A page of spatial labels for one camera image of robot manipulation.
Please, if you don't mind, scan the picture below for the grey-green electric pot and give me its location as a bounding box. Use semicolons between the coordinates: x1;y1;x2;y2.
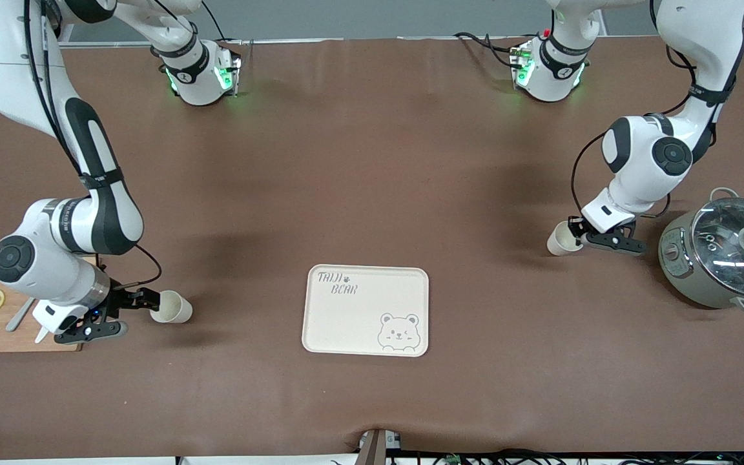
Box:
658;187;744;316

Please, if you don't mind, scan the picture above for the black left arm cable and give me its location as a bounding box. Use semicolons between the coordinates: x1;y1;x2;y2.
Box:
571;0;744;223

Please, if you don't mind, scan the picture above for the cream bear print tray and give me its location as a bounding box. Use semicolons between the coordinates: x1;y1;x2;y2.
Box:
301;264;429;358

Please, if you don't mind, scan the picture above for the white plastic cup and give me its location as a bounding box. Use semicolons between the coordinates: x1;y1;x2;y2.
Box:
546;221;583;257
150;291;193;324

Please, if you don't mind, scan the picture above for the glass pot lid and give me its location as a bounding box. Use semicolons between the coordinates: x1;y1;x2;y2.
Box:
690;197;744;299

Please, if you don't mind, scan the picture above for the black arm base cable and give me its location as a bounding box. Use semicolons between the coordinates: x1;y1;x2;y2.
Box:
199;0;228;43
454;31;531;68

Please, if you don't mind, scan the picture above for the brown table cover cloth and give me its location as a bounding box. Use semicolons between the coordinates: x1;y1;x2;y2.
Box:
0;36;744;460

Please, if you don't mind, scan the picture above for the metal table edge bracket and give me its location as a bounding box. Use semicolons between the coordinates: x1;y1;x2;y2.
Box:
358;428;405;465

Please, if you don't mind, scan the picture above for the grey plastic knife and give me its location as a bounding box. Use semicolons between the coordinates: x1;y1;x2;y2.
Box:
6;297;36;333

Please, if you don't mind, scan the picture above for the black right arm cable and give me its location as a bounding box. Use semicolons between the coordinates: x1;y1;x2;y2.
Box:
23;0;163;288

